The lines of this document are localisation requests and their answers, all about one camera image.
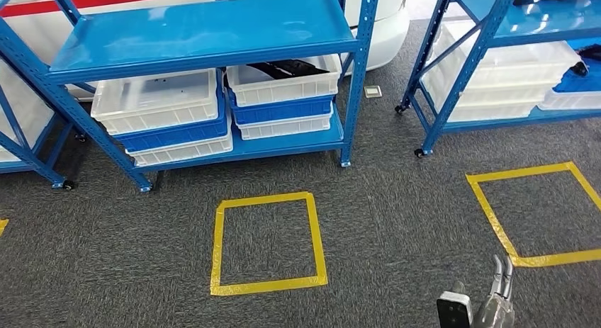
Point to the long black car part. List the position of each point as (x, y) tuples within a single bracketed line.
[(589, 53), (291, 68)]

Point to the small grey floor box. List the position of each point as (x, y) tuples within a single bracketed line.
[(373, 91)]

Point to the yellow floor tape square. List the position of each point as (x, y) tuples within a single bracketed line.
[(3, 225), (493, 218), (267, 283)]

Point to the white car red stripe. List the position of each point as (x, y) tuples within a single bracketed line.
[(389, 35)]

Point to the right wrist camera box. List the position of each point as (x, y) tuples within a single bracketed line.
[(453, 309)]

